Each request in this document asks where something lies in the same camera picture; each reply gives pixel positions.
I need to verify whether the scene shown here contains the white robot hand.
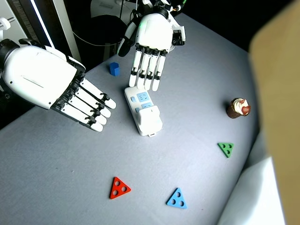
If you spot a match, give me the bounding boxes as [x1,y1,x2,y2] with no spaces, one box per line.
[1,44,117,133]
[118,13,175,92]

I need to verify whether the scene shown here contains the white power strip blue sockets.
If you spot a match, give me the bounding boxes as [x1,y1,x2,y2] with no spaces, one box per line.
[124,86,164,137]

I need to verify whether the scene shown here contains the blue hexagonal block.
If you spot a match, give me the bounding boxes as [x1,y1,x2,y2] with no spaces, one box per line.
[109,62,120,77]

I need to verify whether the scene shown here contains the black round bin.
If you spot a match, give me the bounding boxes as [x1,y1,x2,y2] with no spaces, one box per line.
[72,14,128,64]

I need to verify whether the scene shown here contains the black panel with light strip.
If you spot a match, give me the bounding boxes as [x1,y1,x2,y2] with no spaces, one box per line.
[7,0,56,47]

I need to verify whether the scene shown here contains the grey table cloth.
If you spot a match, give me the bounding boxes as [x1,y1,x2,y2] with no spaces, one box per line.
[0,13,261,225]

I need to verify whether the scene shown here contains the toy chocolate cupcake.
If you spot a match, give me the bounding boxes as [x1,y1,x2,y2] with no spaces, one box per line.
[226,97,251,119]

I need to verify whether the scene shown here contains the tan blurred board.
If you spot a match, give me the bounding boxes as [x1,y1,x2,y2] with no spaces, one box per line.
[248,0,300,225]

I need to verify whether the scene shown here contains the green triangle three-hole block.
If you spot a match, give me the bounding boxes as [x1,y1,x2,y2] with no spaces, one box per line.
[217,142,234,158]

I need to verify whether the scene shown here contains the red triangle three-hole block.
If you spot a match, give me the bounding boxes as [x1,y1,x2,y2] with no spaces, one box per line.
[109,176,132,200]

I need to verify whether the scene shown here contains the blue triangle three-hole block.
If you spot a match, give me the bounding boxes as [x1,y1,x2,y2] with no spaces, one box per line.
[166,187,188,210]

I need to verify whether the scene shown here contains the white box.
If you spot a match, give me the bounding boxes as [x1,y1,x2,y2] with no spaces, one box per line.
[217,131,286,225]

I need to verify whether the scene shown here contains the white frame post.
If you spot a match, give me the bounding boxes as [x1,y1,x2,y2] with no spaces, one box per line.
[52,0,82,63]

